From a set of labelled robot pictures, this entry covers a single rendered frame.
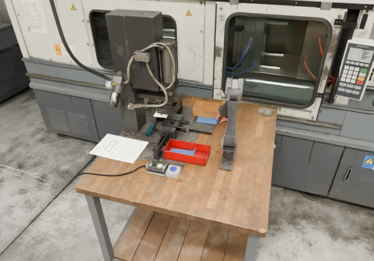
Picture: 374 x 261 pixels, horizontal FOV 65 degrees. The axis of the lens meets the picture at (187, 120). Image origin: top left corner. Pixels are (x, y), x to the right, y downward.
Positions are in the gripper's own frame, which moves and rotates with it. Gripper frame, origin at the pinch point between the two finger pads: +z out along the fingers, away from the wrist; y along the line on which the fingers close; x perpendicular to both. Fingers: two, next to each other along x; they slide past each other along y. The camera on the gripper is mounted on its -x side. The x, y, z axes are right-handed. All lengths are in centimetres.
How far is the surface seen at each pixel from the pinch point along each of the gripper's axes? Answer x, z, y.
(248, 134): 6.7, -6.8, -20.0
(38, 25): -61, 52, 173
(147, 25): 24, -40, 64
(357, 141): -31, -29, -96
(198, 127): 8.8, 7.4, 9.1
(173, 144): 30.3, 13.0, 18.4
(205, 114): -6.2, 5.3, 9.1
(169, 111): 26.8, -3.8, 31.5
